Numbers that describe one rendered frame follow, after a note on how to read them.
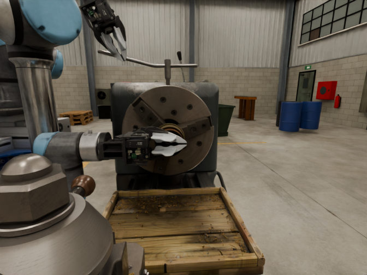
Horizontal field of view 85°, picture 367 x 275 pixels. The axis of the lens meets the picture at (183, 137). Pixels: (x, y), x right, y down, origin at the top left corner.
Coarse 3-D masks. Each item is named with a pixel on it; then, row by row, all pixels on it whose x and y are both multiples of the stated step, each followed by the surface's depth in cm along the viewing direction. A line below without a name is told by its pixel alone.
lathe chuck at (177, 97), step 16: (144, 96) 66; (160, 96) 66; (176, 96) 66; (192, 96) 67; (128, 112) 66; (160, 112) 67; (176, 112) 69; (192, 112) 68; (208, 112) 68; (128, 128) 67; (192, 144) 70; (208, 144) 71; (144, 160) 70; (176, 160) 71; (192, 160) 72
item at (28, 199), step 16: (16, 160) 10; (32, 160) 10; (48, 160) 11; (0, 176) 11; (16, 176) 10; (32, 176) 10; (48, 176) 11; (64, 176) 11; (0, 192) 9; (16, 192) 9; (32, 192) 10; (48, 192) 10; (64, 192) 11; (0, 208) 10; (16, 208) 10; (32, 208) 10; (48, 208) 10; (64, 208) 11; (0, 224) 10; (16, 224) 10; (32, 224) 10; (48, 224) 10
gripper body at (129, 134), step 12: (108, 132) 51; (132, 132) 51; (144, 132) 52; (108, 144) 48; (120, 144) 49; (132, 144) 47; (144, 144) 47; (108, 156) 48; (120, 156) 48; (132, 156) 48; (144, 156) 49
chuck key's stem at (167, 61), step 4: (164, 60) 67; (168, 60) 67; (164, 64) 68; (168, 64) 67; (164, 68) 68; (168, 68) 67; (164, 72) 68; (168, 72) 68; (168, 76) 68; (168, 80) 69; (168, 84) 69
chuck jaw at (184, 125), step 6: (198, 120) 66; (204, 120) 65; (210, 120) 69; (180, 126) 64; (186, 126) 62; (192, 126) 63; (198, 126) 65; (204, 126) 66; (210, 126) 70; (186, 132) 61; (192, 132) 64; (198, 132) 66; (186, 138) 62
